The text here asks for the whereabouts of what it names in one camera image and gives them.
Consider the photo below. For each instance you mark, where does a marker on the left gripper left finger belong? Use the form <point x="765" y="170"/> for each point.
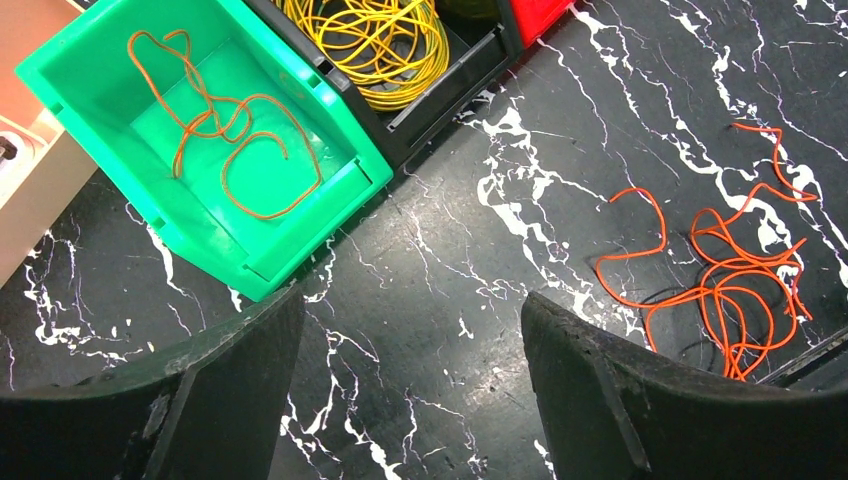
<point x="208" y="407"/>

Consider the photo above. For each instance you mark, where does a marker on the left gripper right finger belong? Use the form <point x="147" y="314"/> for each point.
<point x="611" y="409"/>

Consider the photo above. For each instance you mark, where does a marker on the green plastic bin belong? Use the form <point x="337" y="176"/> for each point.
<point x="232" y="148"/>

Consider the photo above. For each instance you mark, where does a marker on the red plastic bin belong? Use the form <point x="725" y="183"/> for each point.
<point x="534" y="17"/>

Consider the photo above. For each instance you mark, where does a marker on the pink plastic file organizer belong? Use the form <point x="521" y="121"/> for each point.
<point x="42" y="166"/>

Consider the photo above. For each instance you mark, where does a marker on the black plastic bin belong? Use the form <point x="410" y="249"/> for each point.
<point x="479" y="51"/>

